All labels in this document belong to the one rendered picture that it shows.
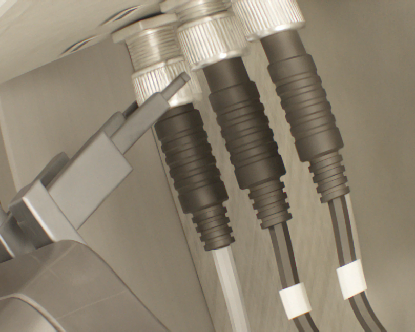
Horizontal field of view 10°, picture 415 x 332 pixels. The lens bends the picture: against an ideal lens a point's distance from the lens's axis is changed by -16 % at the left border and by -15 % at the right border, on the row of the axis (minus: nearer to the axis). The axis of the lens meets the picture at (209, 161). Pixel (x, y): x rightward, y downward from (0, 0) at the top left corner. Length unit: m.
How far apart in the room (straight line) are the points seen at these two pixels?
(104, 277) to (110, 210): 0.16
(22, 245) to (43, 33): 0.07
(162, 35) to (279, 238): 0.06
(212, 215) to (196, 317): 0.12
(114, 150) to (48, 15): 0.08
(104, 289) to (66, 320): 0.02
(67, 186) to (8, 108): 0.13
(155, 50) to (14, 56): 0.06
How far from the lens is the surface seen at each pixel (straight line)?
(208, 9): 0.62
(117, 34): 0.66
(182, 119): 0.66
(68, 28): 0.61
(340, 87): 0.65
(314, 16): 0.65
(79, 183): 0.63
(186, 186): 0.66
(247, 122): 0.62
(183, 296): 0.77
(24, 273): 0.60
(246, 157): 0.62
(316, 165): 0.59
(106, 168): 0.63
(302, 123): 0.59
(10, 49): 0.59
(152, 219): 0.76
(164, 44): 0.66
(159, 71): 0.65
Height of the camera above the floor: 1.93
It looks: 40 degrees down
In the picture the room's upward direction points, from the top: 3 degrees clockwise
